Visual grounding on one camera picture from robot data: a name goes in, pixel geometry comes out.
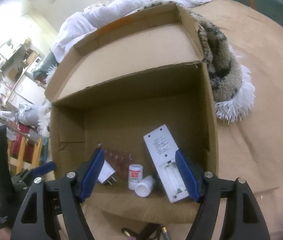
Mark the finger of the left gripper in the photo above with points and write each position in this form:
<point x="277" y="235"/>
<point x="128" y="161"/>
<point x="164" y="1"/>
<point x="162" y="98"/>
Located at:
<point x="43" y="169"/>

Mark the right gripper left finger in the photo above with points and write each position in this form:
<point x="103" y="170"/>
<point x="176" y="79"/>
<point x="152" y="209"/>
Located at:
<point x="36" y="218"/>

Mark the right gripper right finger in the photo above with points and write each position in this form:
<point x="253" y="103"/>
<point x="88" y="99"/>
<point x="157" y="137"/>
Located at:
<point x="243" y="218"/>

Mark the white USB charger plug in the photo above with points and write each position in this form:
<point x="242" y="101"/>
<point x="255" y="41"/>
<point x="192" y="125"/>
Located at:
<point x="106" y="175"/>

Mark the small silver metal cylinder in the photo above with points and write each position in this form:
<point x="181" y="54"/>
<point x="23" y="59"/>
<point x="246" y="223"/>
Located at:
<point x="164" y="233"/>

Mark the dark red blister pack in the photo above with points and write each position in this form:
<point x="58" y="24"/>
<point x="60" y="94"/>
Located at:
<point x="120" y="161"/>

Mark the white bottle red label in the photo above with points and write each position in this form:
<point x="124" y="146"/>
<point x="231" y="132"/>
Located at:
<point x="135" y="175"/>

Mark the white pill bottle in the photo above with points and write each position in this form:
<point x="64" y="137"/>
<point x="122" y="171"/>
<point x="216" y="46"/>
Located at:
<point x="145" y="187"/>

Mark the white remote control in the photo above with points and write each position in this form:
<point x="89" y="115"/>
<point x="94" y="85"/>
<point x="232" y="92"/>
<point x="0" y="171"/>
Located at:
<point x="162" y="149"/>

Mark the wooden chair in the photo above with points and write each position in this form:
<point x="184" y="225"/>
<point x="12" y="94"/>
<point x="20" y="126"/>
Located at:
<point x="24" y="152"/>

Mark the grey stuffed bag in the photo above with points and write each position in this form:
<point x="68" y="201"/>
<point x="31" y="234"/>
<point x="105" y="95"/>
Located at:
<point x="28" y="114"/>

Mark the teal armchair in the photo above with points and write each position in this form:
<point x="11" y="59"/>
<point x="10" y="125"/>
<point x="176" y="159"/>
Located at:
<point x="41" y="72"/>

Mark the open cardboard box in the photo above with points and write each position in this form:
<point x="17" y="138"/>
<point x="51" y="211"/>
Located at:
<point x="127" y="79"/>

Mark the furry black white blanket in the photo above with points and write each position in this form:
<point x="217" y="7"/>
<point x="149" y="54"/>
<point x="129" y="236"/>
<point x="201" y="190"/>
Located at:
<point x="231" y="83"/>

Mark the white crumpled duvet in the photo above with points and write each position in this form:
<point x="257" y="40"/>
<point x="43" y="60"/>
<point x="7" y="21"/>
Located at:
<point x="95" y="16"/>

